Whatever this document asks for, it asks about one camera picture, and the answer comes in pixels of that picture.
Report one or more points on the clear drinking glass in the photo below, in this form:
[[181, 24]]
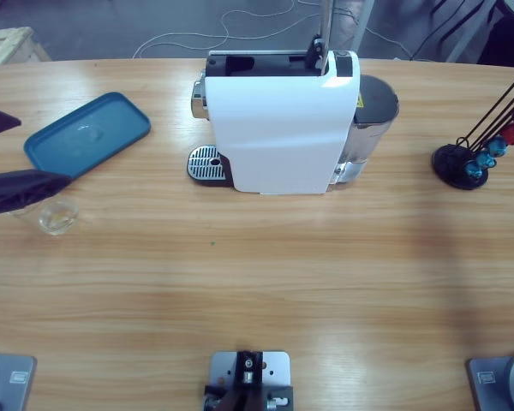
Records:
[[57, 218]]

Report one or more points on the silver coffee machine lever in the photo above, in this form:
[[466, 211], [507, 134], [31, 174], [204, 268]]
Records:
[[324, 21]]

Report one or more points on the white capsule coffee machine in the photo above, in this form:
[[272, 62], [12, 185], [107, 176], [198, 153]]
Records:
[[278, 128]]

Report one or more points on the blue coffee capsule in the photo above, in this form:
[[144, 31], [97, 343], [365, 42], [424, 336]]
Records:
[[497, 147], [485, 159], [472, 169]]

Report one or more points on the wooden crate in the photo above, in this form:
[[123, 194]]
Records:
[[8, 47]]

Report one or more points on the teal plastic tray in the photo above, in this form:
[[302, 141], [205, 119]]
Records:
[[90, 128]]

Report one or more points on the silver grille drip tray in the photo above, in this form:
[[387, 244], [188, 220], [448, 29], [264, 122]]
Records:
[[203, 164]]

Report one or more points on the clear water tank black lid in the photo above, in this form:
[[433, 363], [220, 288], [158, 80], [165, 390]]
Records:
[[377, 103]]

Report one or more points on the black capsule holder stand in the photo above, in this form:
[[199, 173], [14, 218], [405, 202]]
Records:
[[447, 164]]

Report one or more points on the black chair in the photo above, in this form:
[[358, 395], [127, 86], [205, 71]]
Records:
[[509, 43]]

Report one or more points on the arm grey base plate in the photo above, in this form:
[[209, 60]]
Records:
[[497, 381], [8, 381]]

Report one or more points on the center metal mount plate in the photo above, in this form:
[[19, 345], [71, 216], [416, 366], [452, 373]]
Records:
[[222, 368]]

